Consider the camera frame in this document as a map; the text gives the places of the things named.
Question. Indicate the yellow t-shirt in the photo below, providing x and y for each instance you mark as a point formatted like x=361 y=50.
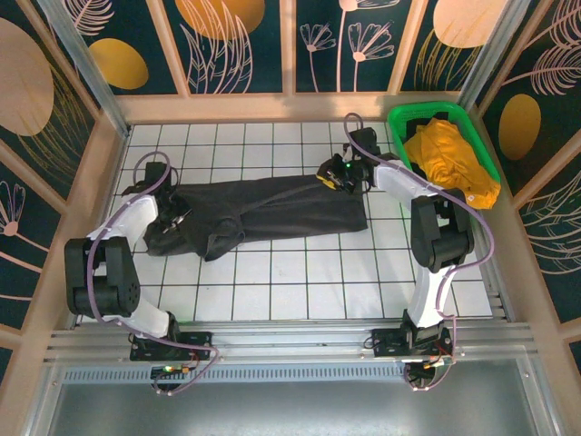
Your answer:
x=449 y=159

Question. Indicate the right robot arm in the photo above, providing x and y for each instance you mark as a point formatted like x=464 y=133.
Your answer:
x=426 y=295

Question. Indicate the dark grey t-shirt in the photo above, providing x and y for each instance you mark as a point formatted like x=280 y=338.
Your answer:
x=281 y=209

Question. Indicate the aluminium corner post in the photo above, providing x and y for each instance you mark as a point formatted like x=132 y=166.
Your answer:
x=86 y=59
x=490 y=54

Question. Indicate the sheet metal tray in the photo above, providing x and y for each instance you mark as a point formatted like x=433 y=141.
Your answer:
x=295 y=409

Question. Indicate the green plastic basket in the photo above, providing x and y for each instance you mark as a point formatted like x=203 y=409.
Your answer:
x=463 y=122

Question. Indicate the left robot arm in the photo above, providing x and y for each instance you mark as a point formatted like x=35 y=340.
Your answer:
x=136 y=215

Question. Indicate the perforated metal strip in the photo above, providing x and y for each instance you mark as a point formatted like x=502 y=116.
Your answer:
x=295 y=373

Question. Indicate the aluminium mounting rail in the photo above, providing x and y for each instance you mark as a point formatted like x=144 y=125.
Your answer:
x=295 y=338

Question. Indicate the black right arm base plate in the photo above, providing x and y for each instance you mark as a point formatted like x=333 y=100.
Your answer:
x=386 y=343

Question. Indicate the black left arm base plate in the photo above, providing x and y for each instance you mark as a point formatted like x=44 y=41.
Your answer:
x=199 y=343

